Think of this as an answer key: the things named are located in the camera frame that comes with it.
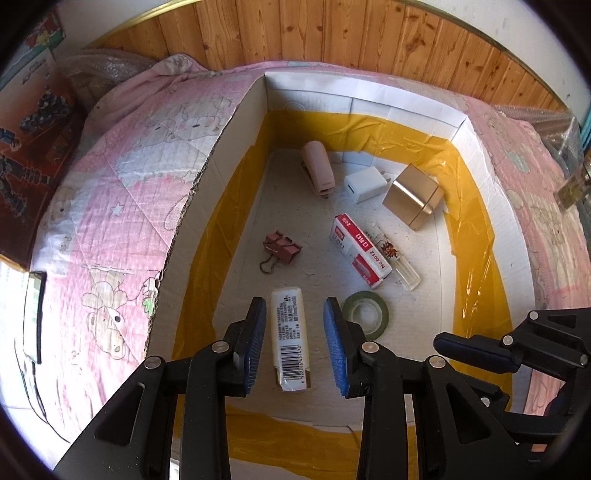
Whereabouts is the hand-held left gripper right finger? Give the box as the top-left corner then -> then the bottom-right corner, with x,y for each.
322,295 -> 539,480

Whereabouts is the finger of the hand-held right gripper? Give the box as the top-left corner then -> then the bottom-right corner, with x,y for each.
433,310 -> 591,384
475,383 -> 514,415

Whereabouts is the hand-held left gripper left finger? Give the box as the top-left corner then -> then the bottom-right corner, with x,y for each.
54,295 -> 269,480

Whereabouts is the green tape roll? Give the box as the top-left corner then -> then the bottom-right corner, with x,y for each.
342,291 -> 391,340

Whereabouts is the white cardboard box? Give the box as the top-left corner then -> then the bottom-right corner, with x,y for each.
145,69 -> 532,480

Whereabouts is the pink binder clip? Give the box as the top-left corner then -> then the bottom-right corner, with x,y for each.
259,242 -> 303,276
264,231 -> 291,254

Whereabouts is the red and white staple box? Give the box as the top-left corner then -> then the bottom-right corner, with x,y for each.
329,212 -> 394,291

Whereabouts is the clear plastic case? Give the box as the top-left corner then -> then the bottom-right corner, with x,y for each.
369,223 -> 422,291

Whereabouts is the gold cube box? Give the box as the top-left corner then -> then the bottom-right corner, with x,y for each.
382,163 -> 446,232

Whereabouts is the white charger plug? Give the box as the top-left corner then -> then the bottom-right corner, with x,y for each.
343,167 -> 393,204

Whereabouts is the pink printed blanket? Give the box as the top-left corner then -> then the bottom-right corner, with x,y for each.
9,55 -> 591,462

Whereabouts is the bubble wrap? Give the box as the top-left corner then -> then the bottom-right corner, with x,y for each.
494,104 -> 583,155
60,52 -> 155,90

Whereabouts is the dark red robot toy box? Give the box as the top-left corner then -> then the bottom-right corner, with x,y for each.
0,46 -> 88,268

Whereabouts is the wooden headboard panel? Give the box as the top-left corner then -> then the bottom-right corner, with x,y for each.
88,0 -> 571,112

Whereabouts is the colourful toy box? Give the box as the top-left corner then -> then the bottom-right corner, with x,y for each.
14,9 -> 70,63

